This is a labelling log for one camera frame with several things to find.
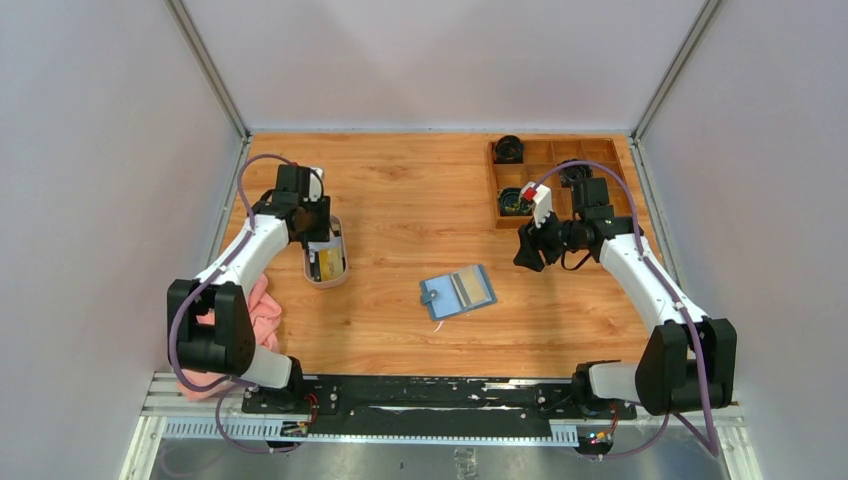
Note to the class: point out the pink cloth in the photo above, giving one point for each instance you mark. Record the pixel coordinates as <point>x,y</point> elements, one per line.
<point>265,316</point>

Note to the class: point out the black rosette top left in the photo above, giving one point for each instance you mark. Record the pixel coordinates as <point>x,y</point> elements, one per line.
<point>508,149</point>

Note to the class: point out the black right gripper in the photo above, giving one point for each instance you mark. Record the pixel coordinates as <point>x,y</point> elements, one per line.
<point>532,240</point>

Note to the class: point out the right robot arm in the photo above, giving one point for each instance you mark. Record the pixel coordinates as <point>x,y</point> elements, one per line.
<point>689,360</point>

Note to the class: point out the wooden compartment tray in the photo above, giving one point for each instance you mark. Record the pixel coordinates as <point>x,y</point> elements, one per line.
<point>541,155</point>

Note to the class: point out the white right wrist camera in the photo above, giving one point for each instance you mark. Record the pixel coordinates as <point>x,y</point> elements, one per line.
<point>539,197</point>

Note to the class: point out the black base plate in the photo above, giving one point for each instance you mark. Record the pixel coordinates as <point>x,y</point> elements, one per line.
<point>420,408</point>

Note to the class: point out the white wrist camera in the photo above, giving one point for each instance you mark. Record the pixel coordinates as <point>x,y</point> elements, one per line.
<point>539,197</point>
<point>316,184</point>

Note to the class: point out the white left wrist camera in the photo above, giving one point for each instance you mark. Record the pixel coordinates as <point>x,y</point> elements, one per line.
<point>316,184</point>

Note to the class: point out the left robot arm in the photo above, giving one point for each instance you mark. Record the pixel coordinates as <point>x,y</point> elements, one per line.
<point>210,337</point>

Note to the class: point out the blue leather card holder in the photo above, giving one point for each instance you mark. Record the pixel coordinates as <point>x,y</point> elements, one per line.
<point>438,297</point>

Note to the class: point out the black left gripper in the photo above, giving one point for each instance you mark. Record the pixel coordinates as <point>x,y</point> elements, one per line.
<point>321,232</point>

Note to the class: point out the black blue rosette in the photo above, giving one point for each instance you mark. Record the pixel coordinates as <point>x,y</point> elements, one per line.
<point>510,203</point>

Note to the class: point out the black rosette middle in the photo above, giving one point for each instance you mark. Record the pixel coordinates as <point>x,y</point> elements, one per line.
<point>572,174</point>

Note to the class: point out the aluminium frame rail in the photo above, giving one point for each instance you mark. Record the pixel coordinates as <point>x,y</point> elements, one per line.
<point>222,413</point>

